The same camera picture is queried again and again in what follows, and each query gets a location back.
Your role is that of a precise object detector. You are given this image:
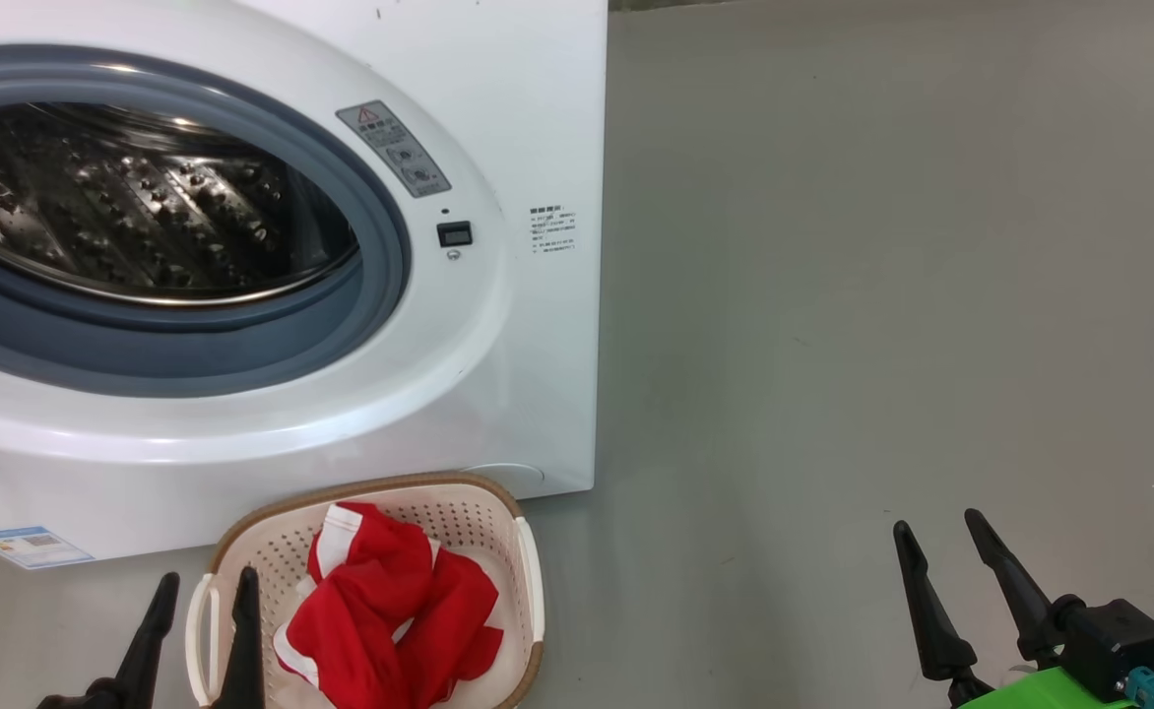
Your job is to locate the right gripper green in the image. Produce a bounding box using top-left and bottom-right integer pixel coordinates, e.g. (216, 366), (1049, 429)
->
(892, 509), (1139, 709)

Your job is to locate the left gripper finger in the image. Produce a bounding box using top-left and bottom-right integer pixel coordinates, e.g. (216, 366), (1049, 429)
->
(35, 573), (181, 709)
(213, 566), (265, 709)

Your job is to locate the red and white garment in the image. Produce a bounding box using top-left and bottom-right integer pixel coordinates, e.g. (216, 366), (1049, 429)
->
(272, 502), (504, 709)

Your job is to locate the cream perforated laundry basket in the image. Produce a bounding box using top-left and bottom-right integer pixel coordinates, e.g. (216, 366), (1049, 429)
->
(185, 471), (545, 709)

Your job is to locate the white front-load washing machine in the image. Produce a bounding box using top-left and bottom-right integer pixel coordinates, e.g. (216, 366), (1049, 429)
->
(0, 0), (609, 572)

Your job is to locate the blue energy label sticker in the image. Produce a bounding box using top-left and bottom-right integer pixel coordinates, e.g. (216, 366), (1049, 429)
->
(0, 525), (96, 570)

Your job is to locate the grey warning label sticker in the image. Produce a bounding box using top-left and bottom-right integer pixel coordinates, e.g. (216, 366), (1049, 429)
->
(336, 100), (452, 198)

